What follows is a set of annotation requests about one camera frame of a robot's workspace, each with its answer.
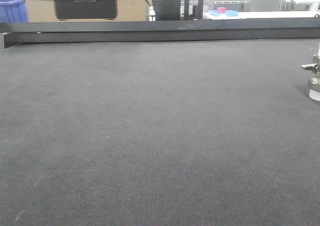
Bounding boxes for black conveyor side rail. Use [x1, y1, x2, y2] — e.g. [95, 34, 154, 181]
[0, 17, 320, 49]

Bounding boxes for cardboard box with black print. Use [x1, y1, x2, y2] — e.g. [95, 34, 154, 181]
[25, 0, 150, 23]

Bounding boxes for black conveyor belt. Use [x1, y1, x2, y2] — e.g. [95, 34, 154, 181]
[0, 39, 320, 225]

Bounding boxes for black bin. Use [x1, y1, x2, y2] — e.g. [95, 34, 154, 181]
[152, 0, 181, 21]

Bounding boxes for white table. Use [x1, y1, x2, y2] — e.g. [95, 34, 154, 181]
[203, 11, 320, 20]

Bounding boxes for black vertical posts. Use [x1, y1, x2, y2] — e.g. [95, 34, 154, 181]
[183, 0, 204, 20]

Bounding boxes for blue plastic crate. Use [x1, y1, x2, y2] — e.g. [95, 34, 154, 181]
[0, 0, 29, 23]

